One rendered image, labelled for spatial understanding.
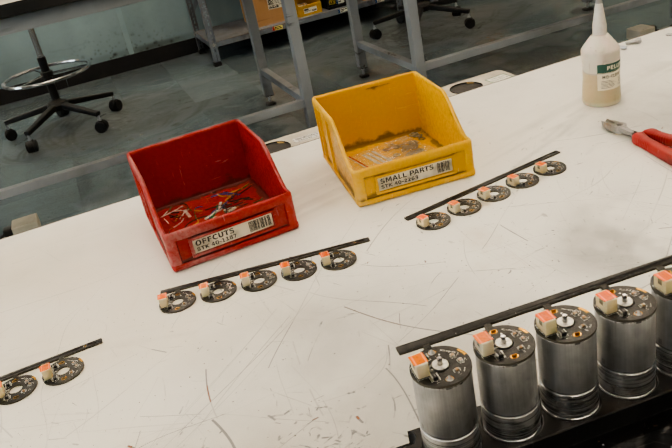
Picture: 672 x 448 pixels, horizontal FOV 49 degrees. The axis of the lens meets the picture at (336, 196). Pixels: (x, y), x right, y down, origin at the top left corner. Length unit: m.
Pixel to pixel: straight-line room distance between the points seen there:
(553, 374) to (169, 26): 4.45
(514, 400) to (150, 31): 4.44
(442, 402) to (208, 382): 0.17
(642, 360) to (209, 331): 0.26
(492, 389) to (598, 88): 0.43
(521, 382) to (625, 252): 0.19
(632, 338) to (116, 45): 4.44
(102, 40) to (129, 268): 4.12
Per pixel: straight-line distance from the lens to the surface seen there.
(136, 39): 4.68
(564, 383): 0.33
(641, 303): 0.34
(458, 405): 0.31
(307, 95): 2.76
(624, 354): 0.34
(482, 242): 0.50
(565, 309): 0.33
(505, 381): 0.31
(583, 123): 0.68
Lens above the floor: 1.01
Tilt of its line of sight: 25 degrees down
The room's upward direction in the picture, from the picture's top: 11 degrees counter-clockwise
